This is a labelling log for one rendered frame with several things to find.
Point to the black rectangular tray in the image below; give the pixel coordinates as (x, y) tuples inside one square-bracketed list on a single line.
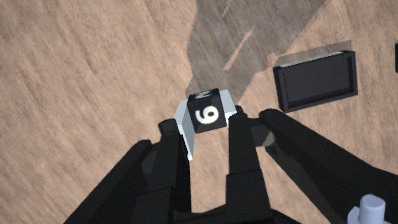
[(315, 81)]

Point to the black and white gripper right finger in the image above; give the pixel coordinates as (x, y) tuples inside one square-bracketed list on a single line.
[(344, 188)]

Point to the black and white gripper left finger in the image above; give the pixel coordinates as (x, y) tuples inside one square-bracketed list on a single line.
[(113, 200)]

